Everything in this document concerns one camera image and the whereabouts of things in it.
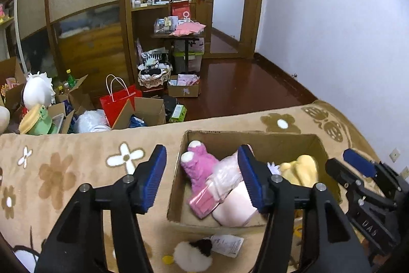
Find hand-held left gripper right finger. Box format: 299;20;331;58
237;144;373;273

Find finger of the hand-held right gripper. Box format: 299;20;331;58
343;148;409;197
325;158;397;209

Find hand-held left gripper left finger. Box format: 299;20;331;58
33;144;167;273

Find pink and white round plush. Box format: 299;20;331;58
212;180;259;227

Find yellow bear plush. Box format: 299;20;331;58
279;154;320;187

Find pink plastic-wrapped package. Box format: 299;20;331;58
188;155;245;219

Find pink bear plush keychain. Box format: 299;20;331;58
180;140;221;197

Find cardboard box yellow print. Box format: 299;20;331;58
167;130;342;229

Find white fluffy plush toy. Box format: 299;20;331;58
162;235;245;270

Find open brown cardboard box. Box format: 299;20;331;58
111;96;167;130

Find green carton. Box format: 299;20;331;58
168;104;187;123

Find beige floral blanket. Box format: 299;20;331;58
0;99;384;273

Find red paper gift bag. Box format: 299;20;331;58
100;75;143;128

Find white plastic bag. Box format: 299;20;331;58
73;109;111;134

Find small cardboard box pink items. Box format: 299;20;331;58
167;75;200;97

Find lace-trimmed basket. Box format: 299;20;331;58
138;67;173;89

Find cardboard box with bottles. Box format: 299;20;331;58
54;75;95;115

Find zebra striped plush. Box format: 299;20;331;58
141;49;168;69

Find clear plastic storage bin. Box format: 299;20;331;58
173;38;205;73

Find green frog plush yellow hat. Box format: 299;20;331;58
18;104;53;135

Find small folding table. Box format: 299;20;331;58
153;31;207;75

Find white spiky-haired plush head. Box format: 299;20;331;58
23;71;55;109

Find pink cloth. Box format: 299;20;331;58
169;22;207;37

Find wooden open shelf unit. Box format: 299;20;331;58
122;0;175;91

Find large white cow plush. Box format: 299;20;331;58
0;107;11;134

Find red card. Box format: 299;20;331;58
171;1;192;21

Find large cardboard box with trinkets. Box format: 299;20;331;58
0;57;26;110

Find white curved tube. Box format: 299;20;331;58
13;0;28;72

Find wooden wall shelf with figurines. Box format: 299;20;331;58
0;0;16;30

